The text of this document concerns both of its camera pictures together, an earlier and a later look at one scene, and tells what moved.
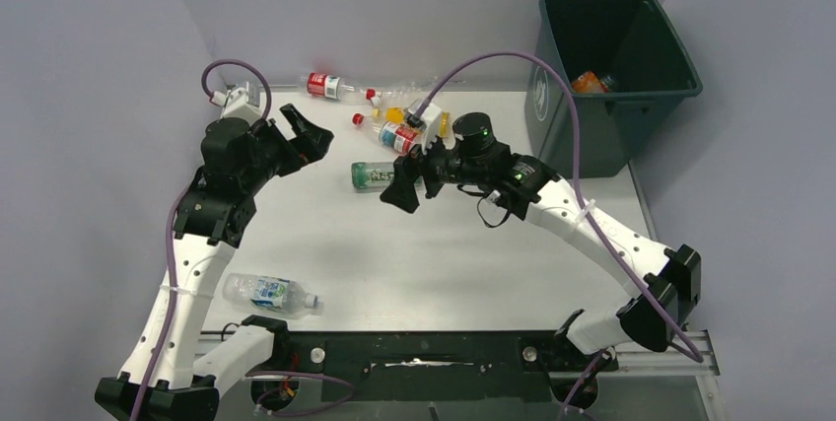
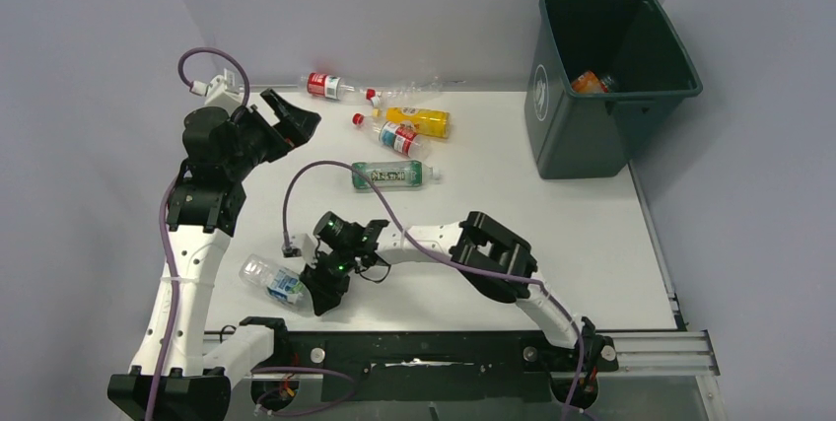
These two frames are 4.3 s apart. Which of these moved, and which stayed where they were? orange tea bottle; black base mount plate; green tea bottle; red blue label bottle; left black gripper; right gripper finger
Moved: left black gripper; right gripper finger
Stayed: green tea bottle; red blue label bottle; orange tea bottle; black base mount plate
